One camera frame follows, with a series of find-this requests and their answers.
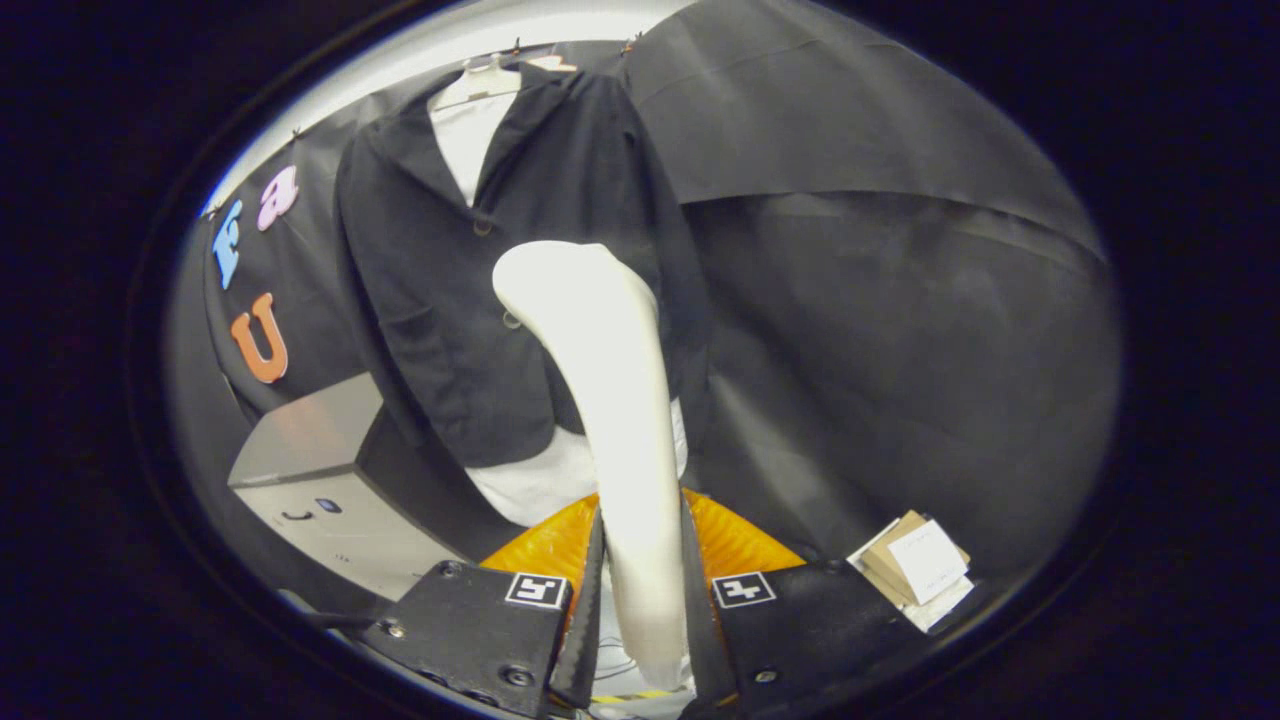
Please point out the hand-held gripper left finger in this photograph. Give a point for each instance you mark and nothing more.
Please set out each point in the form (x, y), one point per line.
(588, 625)

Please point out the white garment steamer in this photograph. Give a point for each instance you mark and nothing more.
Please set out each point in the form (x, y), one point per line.
(610, 400)

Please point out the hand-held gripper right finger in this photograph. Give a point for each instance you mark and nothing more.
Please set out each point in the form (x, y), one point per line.
(700, 630)

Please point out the white mannequin torso with stand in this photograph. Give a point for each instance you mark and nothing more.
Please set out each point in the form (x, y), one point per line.
(530, 480)

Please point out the black backdrop cloth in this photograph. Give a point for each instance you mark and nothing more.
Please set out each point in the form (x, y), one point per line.
(850, 300)

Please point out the brown cardboard box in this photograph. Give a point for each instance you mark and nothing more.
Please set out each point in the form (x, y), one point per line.
(925, 560)

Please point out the black button jacket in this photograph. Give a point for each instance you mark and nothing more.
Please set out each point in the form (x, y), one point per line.
(450, 330)

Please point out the grey cabinet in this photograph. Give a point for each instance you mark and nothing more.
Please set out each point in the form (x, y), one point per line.
(310, 430)

